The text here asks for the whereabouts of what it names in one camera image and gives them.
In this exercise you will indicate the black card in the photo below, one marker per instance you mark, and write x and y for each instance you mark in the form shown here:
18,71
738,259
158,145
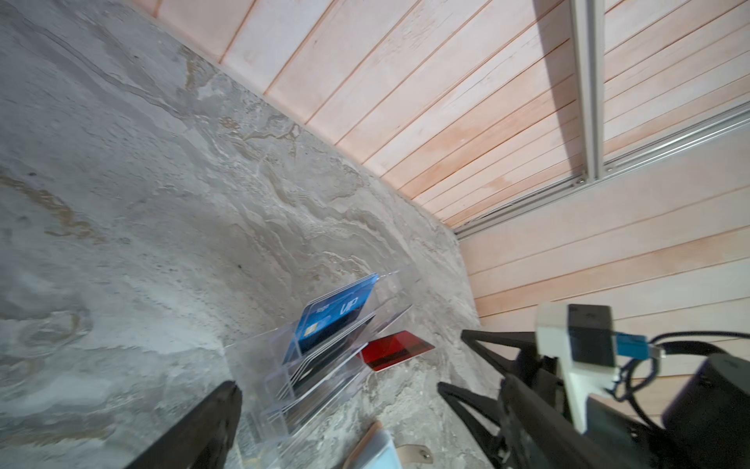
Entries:
316,364

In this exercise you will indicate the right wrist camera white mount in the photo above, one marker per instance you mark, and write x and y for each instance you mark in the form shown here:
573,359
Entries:
582,339

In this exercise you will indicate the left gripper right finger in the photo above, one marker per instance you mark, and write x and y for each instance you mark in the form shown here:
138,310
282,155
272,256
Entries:
537,436

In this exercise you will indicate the horizontal aluminium wall rail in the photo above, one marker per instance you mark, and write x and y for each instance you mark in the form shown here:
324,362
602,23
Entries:
693,136

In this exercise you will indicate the clear acrylic card stand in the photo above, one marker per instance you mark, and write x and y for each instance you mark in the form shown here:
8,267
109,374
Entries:
273,419

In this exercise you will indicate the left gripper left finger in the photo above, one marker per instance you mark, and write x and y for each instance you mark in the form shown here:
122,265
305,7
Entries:
202,438

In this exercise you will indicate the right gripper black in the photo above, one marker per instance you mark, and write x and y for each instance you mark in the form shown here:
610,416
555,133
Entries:
706,426

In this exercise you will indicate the blue card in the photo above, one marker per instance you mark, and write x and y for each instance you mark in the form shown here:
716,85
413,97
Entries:
329,314

